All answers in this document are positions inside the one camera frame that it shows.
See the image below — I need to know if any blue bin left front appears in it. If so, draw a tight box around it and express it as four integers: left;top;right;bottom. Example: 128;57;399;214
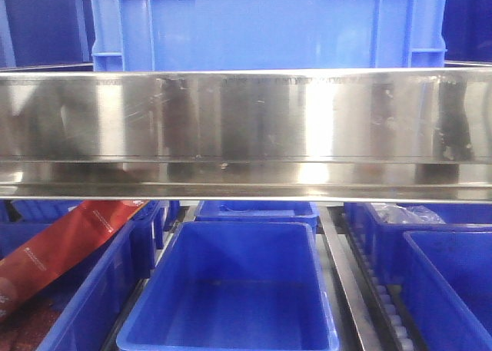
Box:
1;223;140;350

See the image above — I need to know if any stainless steel shelf beam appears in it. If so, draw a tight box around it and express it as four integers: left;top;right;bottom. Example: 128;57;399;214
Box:
1;67;491;203

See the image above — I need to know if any blue bin centre back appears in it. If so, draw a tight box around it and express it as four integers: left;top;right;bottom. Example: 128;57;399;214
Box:
194;200;319;235

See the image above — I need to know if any blue bin left back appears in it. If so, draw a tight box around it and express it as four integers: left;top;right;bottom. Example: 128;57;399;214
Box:
1;200;180;278

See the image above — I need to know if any large blue crate upper shelf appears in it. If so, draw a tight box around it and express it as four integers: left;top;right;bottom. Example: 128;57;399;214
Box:
91;0;446;71

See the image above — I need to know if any blue bin right back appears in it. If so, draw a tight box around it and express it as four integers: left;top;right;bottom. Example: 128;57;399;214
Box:
344;202;491;285

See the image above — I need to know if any blue bin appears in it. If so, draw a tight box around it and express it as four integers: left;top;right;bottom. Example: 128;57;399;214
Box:
1;223;140;350
402;231;491;350
1;200;180;278
194;200;319;235
116;221;340;350
344;202;491;285

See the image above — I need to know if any roller track rail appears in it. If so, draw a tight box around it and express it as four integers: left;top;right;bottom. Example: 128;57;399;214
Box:
332;207;427;350

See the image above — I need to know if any clear plastic wrap in bin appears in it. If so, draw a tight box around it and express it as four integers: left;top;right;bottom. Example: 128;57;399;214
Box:
373;204;445;224

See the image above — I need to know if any blue bin centre front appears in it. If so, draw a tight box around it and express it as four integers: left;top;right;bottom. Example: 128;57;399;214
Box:
116;221;340;350

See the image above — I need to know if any red packaging bag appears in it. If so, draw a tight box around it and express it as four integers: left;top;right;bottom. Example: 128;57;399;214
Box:
1;200;148;321

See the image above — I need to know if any blue bin right front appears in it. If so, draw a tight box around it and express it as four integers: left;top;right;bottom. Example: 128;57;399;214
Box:
402;231;491;350

